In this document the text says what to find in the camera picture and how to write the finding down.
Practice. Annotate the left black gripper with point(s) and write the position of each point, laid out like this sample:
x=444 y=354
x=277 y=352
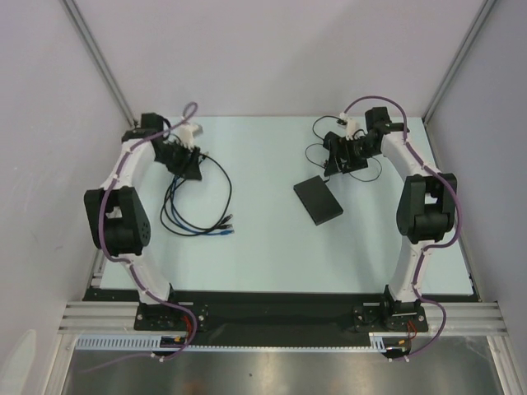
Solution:
x=189 y=169

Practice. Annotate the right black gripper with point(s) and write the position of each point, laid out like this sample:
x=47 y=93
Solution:
x=342 y=152

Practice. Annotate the black network switch box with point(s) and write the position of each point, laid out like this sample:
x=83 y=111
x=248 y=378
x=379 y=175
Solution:
x=316 y=197

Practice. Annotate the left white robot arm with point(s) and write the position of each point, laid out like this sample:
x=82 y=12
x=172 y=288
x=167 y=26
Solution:
x=119 y=224

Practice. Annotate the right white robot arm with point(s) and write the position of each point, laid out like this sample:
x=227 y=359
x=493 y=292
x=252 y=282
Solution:
x=426 y=212

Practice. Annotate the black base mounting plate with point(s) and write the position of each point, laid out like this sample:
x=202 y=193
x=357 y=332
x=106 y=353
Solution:
x=254 y=336

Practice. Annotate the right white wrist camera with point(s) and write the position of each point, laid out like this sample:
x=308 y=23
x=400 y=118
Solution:
x=349 y=124

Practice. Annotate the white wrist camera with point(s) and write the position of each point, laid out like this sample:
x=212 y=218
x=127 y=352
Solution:
x=188 y=133
x=349 y=124

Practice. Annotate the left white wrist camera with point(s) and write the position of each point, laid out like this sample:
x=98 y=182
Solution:
x=188 y=133

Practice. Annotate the aluminium frame rail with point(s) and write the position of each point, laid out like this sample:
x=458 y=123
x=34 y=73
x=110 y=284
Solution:
x=452 y=319

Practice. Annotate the white slotted cable duct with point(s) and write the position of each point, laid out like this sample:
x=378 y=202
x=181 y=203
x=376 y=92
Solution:
x=98 y=342

